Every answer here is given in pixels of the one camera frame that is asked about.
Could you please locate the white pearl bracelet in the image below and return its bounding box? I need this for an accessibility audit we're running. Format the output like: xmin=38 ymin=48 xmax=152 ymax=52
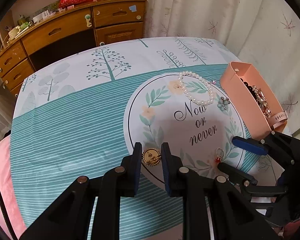
xmin=178 ymin=70 xmax=215 ymax=106

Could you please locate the ring with red stone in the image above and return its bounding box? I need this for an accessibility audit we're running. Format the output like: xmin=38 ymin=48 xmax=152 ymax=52
xmin=214 ymin=147 xmax=225 ymax=164

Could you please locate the cream floral curtain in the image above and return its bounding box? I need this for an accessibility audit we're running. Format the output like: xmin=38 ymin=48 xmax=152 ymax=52
xmin=145 ymin=0 xmax=300 ymax=136

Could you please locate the pink blanket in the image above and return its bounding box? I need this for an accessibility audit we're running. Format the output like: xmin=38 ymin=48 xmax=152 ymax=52
xmin=0 ymin=136 xmax=26 ymax=238

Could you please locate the pink open box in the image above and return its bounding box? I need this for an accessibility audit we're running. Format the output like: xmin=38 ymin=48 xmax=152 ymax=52
xmin=220 ymin=61 xmax=287 ymax=139

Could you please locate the blue flower brooch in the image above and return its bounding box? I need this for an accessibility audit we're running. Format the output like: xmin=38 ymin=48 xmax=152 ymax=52
xmin=217 ymin=96 xmax=230 ymax=112

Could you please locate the gold round brooch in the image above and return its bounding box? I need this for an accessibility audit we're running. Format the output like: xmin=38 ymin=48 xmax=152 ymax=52
xmin=142 ymin=148 xmax=161 ymax=166

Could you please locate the printed teal white tablecloth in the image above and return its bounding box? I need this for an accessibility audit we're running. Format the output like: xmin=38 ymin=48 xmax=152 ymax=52
xmin=9 ymin=36 xmax=293 ymax=240

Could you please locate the black cable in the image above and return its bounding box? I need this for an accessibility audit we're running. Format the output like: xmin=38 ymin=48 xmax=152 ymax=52
xmin=0 ymin=167 xmax=18 ymax=240

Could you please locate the cream mug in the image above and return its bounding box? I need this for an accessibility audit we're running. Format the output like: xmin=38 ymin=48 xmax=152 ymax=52
xmin=8 ymin=26 xmax=21 ymax=41

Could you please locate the pink smart watch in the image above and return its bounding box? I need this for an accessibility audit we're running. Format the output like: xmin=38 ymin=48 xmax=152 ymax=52
xmin=268 ymin=111 xmax=288 ymax=126

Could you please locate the wooden desk with drawers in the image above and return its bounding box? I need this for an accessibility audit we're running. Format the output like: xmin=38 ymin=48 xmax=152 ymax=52
xmin=0 ymin=0 xmax=147 ymax=96

